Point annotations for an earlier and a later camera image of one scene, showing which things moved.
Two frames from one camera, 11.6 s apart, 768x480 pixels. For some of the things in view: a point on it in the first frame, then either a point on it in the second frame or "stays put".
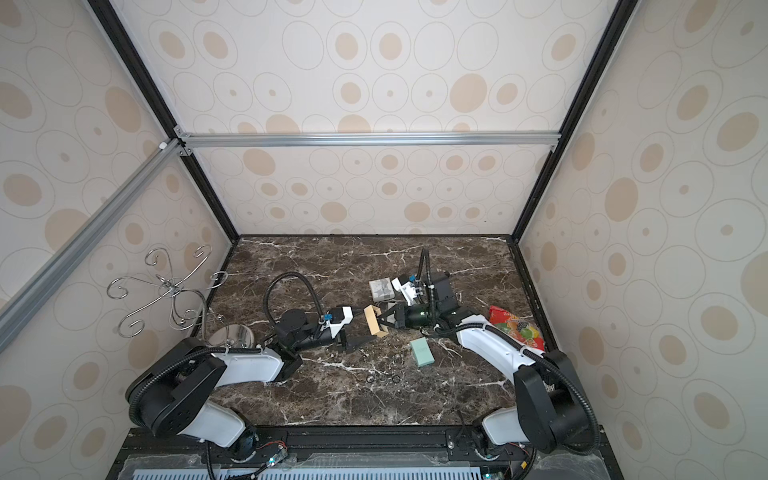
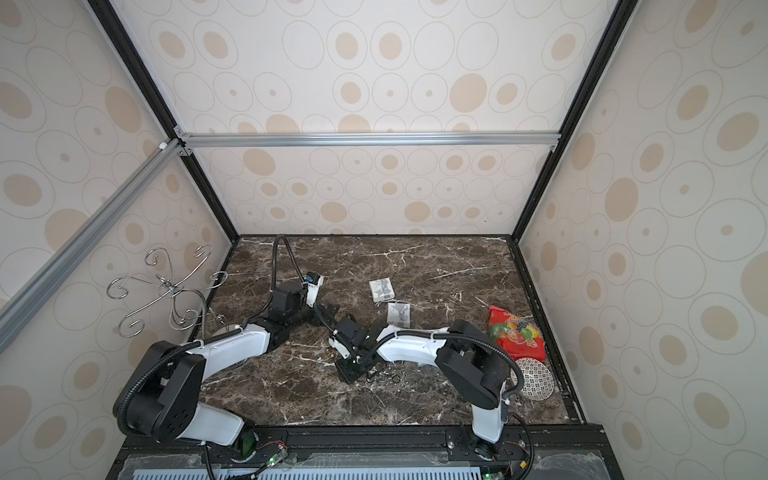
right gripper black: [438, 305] to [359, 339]
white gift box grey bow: [382, 290] stays put
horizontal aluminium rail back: [370, 137] stays put
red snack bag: [525, 331] stays put
